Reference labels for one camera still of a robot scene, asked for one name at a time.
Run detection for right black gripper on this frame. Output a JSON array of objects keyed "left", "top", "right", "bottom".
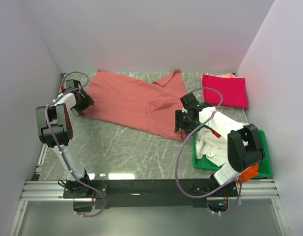
[{"left": 174, "top": 110, "right": 196, "bottom": 135}]

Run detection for salmon pink t shirt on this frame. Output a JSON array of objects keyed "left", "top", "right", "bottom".
[{"left": 83, "top": 70, "right": 187, "bottom": 141}]

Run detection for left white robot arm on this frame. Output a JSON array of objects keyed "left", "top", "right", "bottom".
[{"left": 35, "top": 79, "right": 94, "bottom": 198}]

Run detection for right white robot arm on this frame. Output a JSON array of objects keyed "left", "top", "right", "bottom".
[{"left": 174, "top": 93, "right": 266, "bottom": 196}]

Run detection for white t shirt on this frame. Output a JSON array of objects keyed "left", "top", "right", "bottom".
[{"left": 195, "top": 127, "right": 227, "bottom": 167}]

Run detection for folded magenta t shirt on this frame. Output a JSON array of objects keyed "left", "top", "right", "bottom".
[{"left": 202, "top": 74, "right": 248, "bottom": 109}]

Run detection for orange t shirt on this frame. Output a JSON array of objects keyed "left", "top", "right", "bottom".
[{"left": 211, "top": 130, "right": 260, "bottom": 184}]

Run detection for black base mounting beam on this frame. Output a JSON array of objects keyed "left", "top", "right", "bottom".
[{"left": 62, "top": 178, "right": 240, "bottom": 212}]

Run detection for green plastic bin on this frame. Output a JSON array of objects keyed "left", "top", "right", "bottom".
[{"left": 193, "top": 130, "right": 273, "bottom": 178}]

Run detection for aluminium rail frame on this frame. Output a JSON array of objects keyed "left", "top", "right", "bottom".
[{"left": 7, "top": 72, "right": 291, "bottom": 236}]

